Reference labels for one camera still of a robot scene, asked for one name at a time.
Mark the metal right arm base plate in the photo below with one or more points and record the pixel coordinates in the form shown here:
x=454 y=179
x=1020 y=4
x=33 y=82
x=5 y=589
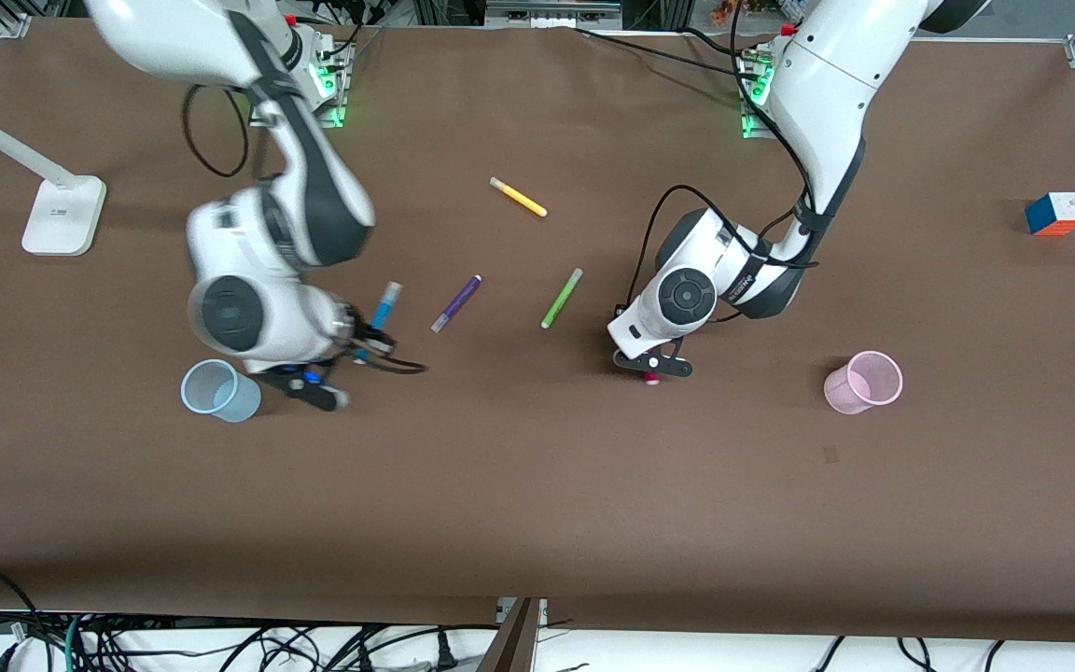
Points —
x=334 y=112

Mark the yellow marker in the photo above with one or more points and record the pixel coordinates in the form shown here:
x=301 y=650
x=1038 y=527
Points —
x=519 y=197

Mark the white desk lamp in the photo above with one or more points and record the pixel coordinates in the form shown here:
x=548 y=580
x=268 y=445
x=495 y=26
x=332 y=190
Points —
x=62 y=219

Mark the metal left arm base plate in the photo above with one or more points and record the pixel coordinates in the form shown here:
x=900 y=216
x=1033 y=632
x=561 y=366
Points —
x=750 y=128

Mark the translucent blue plastic cup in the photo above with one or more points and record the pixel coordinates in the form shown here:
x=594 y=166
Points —
x=234 y=399

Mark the blue marker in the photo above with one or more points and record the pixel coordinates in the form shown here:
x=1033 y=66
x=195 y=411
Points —
x=388 y=300

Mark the translucent pink plastic cup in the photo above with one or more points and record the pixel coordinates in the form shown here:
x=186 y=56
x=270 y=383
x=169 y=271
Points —
x=850 y=392

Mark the grey background device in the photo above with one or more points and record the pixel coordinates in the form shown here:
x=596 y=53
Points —
x=551 y=11

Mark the Rubik's cube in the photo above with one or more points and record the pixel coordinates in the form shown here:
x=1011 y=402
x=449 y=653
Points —
x=1057 y=215

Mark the orange background object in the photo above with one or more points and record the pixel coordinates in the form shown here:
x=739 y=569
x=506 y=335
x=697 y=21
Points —
x=729 y=9

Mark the purple marker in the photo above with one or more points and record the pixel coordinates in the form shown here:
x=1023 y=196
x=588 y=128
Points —
x=456 y=303

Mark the dark metal table frame piece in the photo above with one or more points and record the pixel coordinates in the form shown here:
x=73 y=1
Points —
x=514 y=639

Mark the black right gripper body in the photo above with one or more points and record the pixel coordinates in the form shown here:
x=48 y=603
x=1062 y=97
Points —
x=367 y=337

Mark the green marker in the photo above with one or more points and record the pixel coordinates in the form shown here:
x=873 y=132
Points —
x=562 y=299

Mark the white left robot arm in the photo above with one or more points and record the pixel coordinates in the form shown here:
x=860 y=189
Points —
x=827 y=84

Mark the brown table cover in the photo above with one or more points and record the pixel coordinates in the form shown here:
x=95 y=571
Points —
x=537 y=485

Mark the black power plug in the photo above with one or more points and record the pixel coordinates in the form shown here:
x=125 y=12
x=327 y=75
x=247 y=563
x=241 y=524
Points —
x=445 y=651

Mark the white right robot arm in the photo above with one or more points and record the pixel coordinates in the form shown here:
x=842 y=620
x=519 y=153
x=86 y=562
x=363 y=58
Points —
x=304 y=187

